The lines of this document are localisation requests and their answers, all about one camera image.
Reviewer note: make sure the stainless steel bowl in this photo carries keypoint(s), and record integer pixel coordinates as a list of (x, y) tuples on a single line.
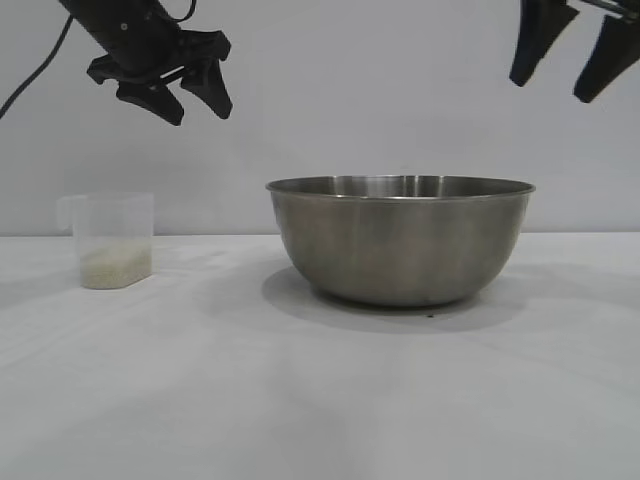
[(400, 245)]

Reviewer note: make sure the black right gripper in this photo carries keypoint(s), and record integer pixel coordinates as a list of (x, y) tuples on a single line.
[(615, 6)]

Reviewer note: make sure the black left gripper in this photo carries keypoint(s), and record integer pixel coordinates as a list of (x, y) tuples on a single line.
[(137, 47)]

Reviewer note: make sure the translucent plastic measuring cup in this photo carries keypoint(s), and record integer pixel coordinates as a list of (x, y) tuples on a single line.
[(112, 220)]

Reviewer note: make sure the white rice grains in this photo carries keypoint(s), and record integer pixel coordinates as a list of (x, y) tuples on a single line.
[(114, 267)]

